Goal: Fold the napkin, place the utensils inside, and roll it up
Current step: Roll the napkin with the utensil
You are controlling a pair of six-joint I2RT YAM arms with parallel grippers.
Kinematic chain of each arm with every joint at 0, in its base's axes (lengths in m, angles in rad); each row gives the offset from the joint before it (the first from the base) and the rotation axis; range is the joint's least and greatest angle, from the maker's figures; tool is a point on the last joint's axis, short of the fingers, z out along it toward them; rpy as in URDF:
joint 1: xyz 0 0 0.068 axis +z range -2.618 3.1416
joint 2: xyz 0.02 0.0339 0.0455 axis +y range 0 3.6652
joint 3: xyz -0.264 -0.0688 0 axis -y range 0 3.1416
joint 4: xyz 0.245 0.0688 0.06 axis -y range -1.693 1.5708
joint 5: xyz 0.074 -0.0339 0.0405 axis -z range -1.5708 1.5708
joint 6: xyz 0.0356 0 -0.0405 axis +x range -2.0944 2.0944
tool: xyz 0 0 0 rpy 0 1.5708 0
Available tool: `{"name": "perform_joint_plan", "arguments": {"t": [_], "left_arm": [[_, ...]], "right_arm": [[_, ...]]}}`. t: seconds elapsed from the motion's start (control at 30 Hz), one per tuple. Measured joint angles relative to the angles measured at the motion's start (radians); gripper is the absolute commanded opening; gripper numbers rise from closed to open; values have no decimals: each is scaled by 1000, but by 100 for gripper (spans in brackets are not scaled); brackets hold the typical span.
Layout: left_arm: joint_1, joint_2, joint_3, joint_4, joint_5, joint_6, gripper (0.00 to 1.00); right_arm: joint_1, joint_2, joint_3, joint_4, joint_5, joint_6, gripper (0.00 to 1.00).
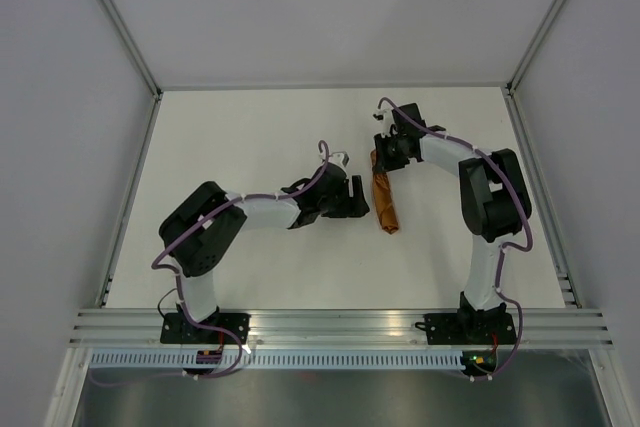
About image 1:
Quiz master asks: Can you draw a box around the brown cloth napkin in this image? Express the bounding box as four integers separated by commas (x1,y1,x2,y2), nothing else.
370,150,399,235

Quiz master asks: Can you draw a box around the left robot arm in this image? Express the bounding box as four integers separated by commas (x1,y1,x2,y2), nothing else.
158,161,369,344

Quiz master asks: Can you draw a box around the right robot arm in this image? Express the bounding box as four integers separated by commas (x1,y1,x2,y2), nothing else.
373,98,533,345

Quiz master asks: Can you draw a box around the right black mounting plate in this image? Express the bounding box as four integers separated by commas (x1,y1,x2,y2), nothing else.
413,313,517,346

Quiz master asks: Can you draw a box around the black mounting plate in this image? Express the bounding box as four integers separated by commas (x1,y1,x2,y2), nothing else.
413,313,517,346
160,312,250,345

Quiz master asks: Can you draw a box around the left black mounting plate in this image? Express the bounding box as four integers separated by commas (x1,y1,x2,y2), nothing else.
160,312,250,345

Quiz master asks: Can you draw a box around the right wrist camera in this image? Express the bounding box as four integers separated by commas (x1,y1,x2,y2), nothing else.
372,107,396,138

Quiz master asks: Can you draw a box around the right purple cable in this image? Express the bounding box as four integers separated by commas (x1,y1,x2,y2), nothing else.
377,96,534,383

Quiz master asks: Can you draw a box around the purple cable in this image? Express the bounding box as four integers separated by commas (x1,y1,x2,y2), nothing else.
89,140,346,388
377,96,534,383

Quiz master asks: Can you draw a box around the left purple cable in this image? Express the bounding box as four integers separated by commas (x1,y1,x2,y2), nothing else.
89,140,346,388

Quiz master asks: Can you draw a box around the aluminium front rail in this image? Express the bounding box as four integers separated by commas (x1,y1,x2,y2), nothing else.
68,308,613,350

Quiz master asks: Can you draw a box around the right aluminium frame post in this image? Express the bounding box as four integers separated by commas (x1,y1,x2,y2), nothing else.
504,0,601,96

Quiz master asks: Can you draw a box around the aluminium frame post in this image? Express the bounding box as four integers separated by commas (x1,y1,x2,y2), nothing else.
67,0,164,98
504,0,601,96

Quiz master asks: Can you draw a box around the slotted cable duct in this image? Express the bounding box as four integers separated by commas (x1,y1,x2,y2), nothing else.
89,348,464,371

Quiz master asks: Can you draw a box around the left aluminium frame post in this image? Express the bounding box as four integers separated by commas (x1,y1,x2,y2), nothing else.
67,0,164,98

